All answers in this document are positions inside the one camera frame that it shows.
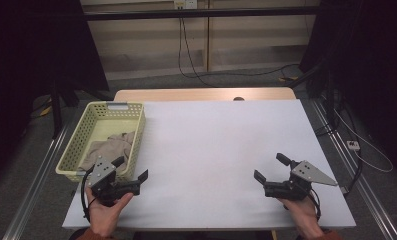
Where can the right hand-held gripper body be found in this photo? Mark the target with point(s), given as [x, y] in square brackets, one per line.
[299, 186]

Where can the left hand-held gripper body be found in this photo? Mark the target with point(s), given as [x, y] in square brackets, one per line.
[101, 173]

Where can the beige cloth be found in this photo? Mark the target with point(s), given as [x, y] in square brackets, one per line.
[114, 146]

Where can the yellow perforated plastic basket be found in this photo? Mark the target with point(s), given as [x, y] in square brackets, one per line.
[73, 140]

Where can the person's right hand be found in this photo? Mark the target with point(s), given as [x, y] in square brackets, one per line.
[302, 215]

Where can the person's left hand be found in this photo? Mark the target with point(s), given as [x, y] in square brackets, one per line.
[104, 218]

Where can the white power strip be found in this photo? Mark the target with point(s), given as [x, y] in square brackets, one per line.
[353, 145]

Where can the black metal stand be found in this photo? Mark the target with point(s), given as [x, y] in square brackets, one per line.
[329, 100]
[56, 113]

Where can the black curtain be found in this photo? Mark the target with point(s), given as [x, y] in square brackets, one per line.
[26, 66]
[372, 66]

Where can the black horizontal bar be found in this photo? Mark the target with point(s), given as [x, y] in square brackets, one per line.
[219, 13]

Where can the metal floor rail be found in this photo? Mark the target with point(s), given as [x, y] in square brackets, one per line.
[36, 186]
[369, 196]

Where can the wooden wall strip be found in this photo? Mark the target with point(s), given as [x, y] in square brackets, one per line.
[207, 40]

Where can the white wall socket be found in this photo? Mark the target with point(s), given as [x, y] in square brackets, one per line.
[185, 4]

